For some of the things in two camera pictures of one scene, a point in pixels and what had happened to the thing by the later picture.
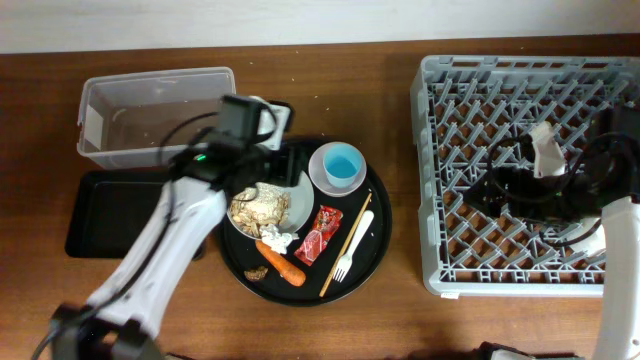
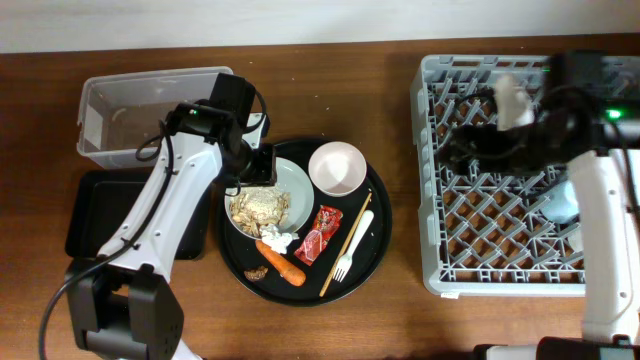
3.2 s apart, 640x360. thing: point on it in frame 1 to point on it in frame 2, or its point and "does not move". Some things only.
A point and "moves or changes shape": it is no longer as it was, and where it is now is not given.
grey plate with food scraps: x=263 y=204 does not move
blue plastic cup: x=342 y=163 moves or changes shape
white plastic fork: x=345 y=260 does not move
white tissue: x=278 y=241 does not move
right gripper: x=523 y=203 to x=492 y=136
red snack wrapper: x=323 y=227 does not move
